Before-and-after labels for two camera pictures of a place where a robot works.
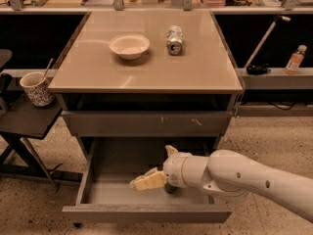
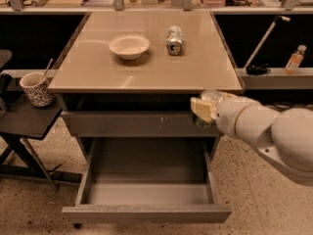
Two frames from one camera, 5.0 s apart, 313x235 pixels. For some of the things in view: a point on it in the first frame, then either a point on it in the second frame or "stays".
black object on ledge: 257,70 stays
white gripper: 173,171 to 226,115
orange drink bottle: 295,60 stays
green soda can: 170,189 to 207,94
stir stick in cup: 46,72 stays
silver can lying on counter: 174,37 stays
